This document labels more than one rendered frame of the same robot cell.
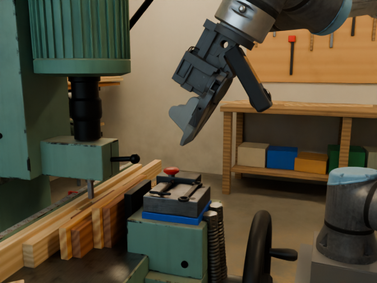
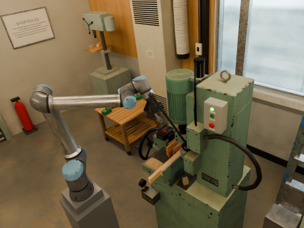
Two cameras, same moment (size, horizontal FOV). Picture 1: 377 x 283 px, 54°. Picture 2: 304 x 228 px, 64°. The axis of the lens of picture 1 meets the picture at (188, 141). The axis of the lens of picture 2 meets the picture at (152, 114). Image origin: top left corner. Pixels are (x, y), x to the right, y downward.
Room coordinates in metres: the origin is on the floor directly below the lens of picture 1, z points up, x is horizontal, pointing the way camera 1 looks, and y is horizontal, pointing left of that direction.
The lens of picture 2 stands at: (1.97, 0.68, 2.08)
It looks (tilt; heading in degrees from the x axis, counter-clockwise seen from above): 32 degrees down; 209
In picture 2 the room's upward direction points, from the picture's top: 7 degrees counter-clockwise
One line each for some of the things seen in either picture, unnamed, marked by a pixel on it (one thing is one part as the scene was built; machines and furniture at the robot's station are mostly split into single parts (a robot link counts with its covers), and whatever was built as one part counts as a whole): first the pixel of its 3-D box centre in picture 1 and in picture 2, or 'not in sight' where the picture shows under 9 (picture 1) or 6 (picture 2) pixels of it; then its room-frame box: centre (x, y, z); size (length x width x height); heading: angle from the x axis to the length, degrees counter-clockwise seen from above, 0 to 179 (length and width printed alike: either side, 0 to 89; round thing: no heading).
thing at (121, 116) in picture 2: not in sight; (129, 118); (-0.31, -0.96, 0.32); 0.66 x 0.57 x 0.64; 161
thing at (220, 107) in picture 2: not in sight; (215, 115); (0.94, 0.46, 1.40); 0.10 x 0.06 x 0.16; 73
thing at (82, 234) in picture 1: (111, 215); (178, 144); (0.68, 0.15, 0.92); 0.25 x 0.02 x 0.05; 163
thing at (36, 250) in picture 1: (113, 197); (176, 156); (0.80, 0.17, 0.92); 0.55 x 0.02 x 0.04; 163
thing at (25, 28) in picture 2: not in sight; (29, 27); (-0.53, -2.57, 1.48); 0.64 x 0.02 x 0.46; 160
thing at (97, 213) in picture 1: (123, 207); (175, 144); (0.69, 0.13, 0.94); 0.20 x 0.02 x 0.08; 163
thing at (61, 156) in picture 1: (81, 160); (185, 139); (0.72, 0.22, 1.03); 0.14 x 0.07 x 0.09; 73
